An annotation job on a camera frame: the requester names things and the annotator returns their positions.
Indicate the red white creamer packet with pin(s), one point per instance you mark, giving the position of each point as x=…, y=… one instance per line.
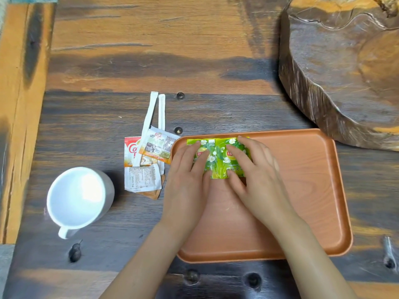
x=129, y=152
x=160, y=144

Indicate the carved wooden tea board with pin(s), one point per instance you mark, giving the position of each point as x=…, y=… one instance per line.
x=343, y=74

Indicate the white cup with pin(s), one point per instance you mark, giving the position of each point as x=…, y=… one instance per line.
x=78, y=196

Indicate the orange tray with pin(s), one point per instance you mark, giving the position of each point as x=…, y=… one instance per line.
x=296, y=199

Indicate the person's right hand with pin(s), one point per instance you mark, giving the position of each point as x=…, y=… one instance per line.
x=265, y=189

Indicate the person's left hand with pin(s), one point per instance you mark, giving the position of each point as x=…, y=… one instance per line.
x=184, y=189

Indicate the orange wooden bench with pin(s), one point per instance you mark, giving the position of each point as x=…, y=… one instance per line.
x=15, y=105

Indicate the white paper stick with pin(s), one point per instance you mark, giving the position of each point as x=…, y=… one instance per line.
x=161, y=108
x=149, y=112

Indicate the green Lipton tea packet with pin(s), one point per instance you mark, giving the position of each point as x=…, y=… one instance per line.
x=222, y=165
x=212, y=166

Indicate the brown sugar packet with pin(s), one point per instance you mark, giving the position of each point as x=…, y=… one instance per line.
x=152, y=195
x=141, y=179

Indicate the person's left forearm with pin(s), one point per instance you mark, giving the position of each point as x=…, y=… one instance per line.
x=146, y=267

